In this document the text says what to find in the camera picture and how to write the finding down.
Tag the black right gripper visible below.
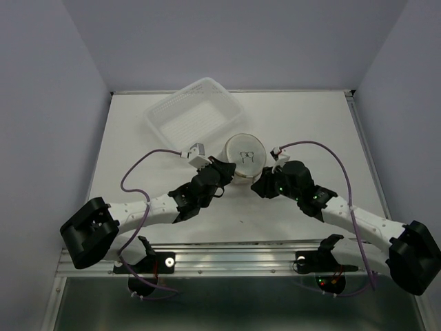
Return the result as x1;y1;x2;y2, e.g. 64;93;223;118
248;163;300;201

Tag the white mesh laundry bag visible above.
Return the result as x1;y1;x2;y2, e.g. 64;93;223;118
220;133;267;184

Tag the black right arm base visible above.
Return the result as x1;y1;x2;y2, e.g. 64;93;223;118
292;234;359;296

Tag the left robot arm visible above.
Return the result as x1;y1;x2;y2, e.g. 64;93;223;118
60;157;236;270

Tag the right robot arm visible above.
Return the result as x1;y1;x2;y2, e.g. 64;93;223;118
251;161;440;296

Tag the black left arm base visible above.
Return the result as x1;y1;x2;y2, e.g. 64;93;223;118
113;236;178;301

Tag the white perforated plastic basket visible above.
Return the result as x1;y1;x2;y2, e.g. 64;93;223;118
143;77;245;150

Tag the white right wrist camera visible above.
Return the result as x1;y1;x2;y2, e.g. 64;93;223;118
270;146;290;173

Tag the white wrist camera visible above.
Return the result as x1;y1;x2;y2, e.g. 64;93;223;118
180;143;212;170
270;146;290;173

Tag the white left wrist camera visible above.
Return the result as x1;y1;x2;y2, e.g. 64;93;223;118
180;143;212;170

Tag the aluminium front rail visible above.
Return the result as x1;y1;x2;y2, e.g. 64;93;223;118
56;239;390;278

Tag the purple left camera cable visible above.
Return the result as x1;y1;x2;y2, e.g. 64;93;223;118
116;148;183;301

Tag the purple camera cable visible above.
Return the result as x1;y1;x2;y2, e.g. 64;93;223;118
278;139;378;298
116;148;183;301

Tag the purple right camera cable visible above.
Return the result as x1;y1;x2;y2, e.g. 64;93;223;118
278;139;378;298

